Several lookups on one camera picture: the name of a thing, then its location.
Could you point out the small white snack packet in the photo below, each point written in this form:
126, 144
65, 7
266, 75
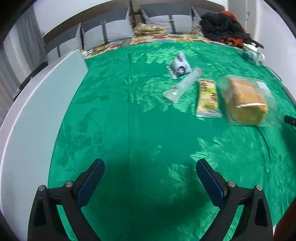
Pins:
180, 66

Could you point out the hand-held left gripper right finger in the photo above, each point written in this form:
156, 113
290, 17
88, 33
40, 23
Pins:
211, 183

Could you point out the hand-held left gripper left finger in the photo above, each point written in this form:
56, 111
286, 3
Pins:
90, 183

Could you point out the grey curtain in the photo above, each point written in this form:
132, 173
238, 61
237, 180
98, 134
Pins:
32, 37

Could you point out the long clear snack packet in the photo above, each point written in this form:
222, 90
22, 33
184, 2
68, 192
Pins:
182, 85

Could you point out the black clothes pile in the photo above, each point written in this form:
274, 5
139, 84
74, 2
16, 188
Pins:
222, 26

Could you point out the yellow biscuit packet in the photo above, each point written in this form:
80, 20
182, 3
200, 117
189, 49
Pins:
208, 97

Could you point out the white patterned mug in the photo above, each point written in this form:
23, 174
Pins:
252, 54

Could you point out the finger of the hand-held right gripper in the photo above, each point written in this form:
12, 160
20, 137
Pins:
291, 121

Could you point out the green patterned tablecloth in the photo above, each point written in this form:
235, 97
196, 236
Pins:
143, 129

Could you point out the red garment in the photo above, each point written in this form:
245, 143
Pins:
229, 15

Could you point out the bread loaf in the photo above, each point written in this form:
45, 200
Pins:
245, 102

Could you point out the beige folded cloth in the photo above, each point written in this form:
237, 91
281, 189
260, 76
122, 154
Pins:
149, 29

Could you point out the white sheer curtain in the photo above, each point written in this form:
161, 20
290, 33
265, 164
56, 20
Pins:
9, 81

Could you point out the floral bed sheet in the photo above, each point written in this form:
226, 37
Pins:
161, 38

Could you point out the brown headboard panel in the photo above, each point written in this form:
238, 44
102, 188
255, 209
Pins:
76, 22
161, 1

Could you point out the white door frame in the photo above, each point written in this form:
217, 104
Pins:
240, 14

